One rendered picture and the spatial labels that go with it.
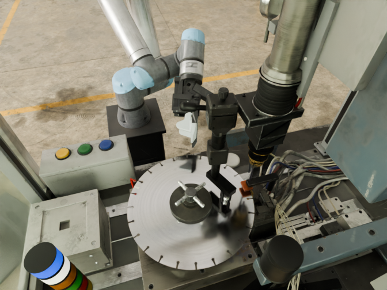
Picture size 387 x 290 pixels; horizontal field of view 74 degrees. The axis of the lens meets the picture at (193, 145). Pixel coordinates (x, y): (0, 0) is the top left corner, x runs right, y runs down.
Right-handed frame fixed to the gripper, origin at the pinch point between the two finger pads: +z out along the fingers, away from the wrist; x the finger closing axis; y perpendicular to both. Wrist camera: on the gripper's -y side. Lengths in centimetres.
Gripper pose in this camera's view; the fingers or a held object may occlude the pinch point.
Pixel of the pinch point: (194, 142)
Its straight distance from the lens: 77.2
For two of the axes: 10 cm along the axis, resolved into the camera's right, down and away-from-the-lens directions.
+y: -10.0, -0.4, 0.4
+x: -0.3, -1.5, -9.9
